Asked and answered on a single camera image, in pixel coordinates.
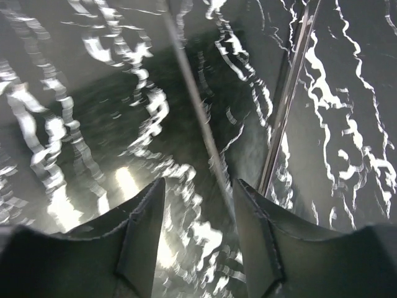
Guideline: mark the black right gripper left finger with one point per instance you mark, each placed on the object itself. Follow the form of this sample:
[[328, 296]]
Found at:
[[113, 255]]

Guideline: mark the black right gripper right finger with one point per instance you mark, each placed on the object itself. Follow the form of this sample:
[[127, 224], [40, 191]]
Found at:
[[287, 256]]

